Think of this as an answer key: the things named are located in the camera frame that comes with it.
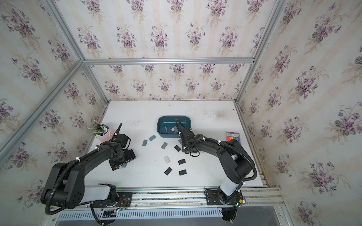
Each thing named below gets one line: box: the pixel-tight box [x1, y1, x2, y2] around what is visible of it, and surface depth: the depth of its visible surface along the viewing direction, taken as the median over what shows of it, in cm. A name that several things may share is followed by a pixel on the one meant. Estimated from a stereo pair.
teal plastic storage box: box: [156, 115, 192, 138], surface depth 103 cm
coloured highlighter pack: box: [226, 131, 241, 144], surface depth 100 cm
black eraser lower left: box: [164, 166, 173, 176], surface depth 85 cm
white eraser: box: [163, 155, 171, 164], surface depth 90 cm
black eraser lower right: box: [178, 169, 187, 176], surface depth 84 cm
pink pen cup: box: [87, 120, 114, 143], surface depth 90 cm
